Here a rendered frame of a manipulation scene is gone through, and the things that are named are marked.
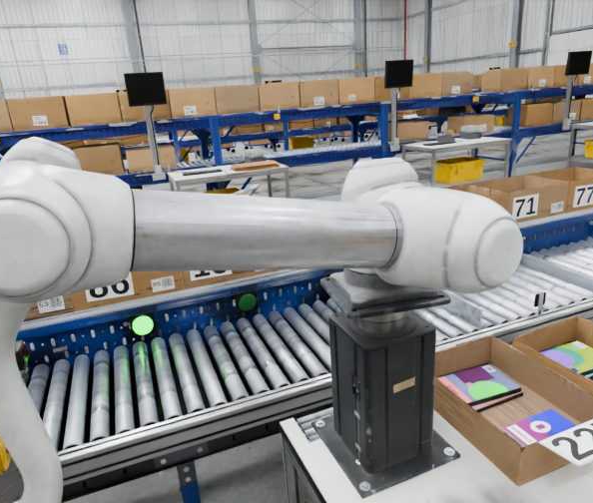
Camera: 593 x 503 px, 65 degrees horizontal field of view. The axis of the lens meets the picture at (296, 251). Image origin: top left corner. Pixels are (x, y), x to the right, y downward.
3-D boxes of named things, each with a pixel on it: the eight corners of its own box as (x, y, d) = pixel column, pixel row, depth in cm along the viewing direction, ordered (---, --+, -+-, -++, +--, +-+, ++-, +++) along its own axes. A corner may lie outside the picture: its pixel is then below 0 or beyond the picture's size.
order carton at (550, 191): (505, 226, 228) (508, 192, 223) (465, 214, 254) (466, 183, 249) (565, 215, 241) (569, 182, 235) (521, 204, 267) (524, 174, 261)
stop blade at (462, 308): (479, 332, 165) (480, 309, 162) (405, 287, 206) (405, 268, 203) (480, 331, 165) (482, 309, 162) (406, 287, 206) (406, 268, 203)
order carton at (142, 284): (73, 313, 165) (62, 268, 159) (78, 285, 191) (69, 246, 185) (185, 290, 177) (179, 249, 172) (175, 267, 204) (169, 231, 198)
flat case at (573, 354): (617, 365, 131) (618, 360, 130) (566, 382, 125) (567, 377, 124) (574, 343, 143) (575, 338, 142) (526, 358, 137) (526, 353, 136)
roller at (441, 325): (457, 349, 159) (457, 336, 157) (378, 294, 205) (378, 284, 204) (468, 345, 161) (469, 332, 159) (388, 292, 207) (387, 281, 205)
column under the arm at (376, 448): (460, 457, 106) (468, 329, 96) (361, 499, 97) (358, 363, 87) (395, 395, 129) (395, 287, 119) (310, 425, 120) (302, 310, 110)
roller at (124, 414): (117, 450, 123) (114, 435, 122) (115, 356, 170) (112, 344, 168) (137, 444, 125) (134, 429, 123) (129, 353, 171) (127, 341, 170)
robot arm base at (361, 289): (458, 292, 94) (459, 266, 92) (353, 309, 90) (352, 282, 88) (417, 265, 111) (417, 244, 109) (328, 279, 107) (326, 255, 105)
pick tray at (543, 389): (518, 488, 98) (522, 449, 94) (410, 389, 132) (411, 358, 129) (613, 445, 107) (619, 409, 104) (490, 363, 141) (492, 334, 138)
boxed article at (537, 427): (577, 432, 111) (578, 426, 110) (525, 453, 106) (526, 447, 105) (550, 413, 118) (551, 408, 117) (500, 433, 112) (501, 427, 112)
